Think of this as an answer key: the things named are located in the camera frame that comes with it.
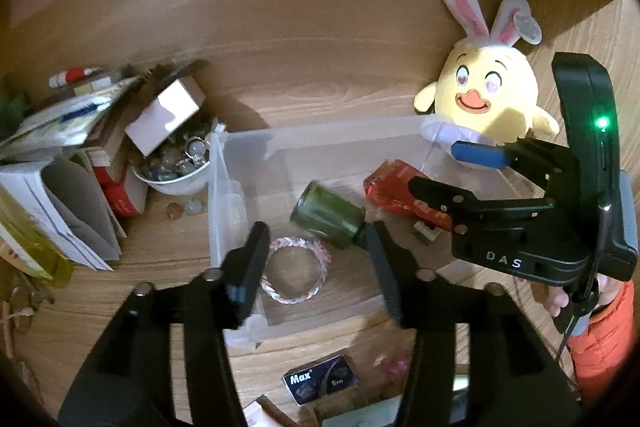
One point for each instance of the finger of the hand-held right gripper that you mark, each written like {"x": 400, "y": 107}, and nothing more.
{"x": 480, "y": 154}
{"x": 440, "y": 197}

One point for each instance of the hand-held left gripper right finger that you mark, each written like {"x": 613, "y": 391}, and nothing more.
{"x": 387, "y": 278}

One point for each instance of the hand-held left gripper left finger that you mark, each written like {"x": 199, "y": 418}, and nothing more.
{"x": 244, "y": 288}

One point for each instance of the clear plastic bin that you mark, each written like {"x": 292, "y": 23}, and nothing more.
{"x": 222, "y": 187}

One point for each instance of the blue battery pack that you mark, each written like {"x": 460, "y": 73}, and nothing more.
{"x": 320, "y": 379}

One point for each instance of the person's right forearm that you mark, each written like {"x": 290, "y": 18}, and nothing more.
{"x": 605, "y": 342}

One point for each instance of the person's right hand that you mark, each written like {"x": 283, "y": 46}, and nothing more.
{"x": 555, "y": 302}

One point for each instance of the small white block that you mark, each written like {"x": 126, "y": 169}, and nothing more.
{"x": 426, "y": 232}

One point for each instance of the red box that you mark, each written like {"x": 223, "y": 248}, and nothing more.
{"x": 390, "y": 188}

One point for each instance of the yellow chick plush toy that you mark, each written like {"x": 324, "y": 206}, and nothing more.
{"x": 490, "y": 97}

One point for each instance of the small pink object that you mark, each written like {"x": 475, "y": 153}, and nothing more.
{"x": 395, "y": 364}

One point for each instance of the green glass bottle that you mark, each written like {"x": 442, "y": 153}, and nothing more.
{"x": 325, "y": 214}

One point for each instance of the glass marble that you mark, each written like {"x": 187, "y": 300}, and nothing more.
{"x": 172, "y": 210}
{"x": 192, "y": 207}

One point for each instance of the white bowl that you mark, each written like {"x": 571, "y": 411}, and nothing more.
{"x": 175, "y": 185}

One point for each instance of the white paper item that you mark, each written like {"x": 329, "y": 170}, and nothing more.
{"x": 267, "y": 412}

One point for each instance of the pile of glass marbles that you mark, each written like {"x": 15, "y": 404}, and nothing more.
{"x": 175, "y": 157}

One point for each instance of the red book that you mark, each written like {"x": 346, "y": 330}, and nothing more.
{"x": 122, "y": 192}

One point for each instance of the white carton box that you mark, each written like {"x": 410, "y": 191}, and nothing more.
{"x": 160, "y": 117}

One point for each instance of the white booklets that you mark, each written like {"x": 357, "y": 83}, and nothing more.
{"x": 60, "y": 212}

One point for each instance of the yellow liquid bottle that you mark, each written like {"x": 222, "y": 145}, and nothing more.
{"x": 35, "y": 252}

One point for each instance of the stack of papers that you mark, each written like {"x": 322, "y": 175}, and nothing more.
{"x": 65, "y": 117}

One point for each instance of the red white marker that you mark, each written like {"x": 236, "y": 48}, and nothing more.
{"x": 75, "y": 76}

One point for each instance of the dark green object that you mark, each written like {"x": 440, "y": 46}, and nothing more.
{"x": 11, "y": 109}

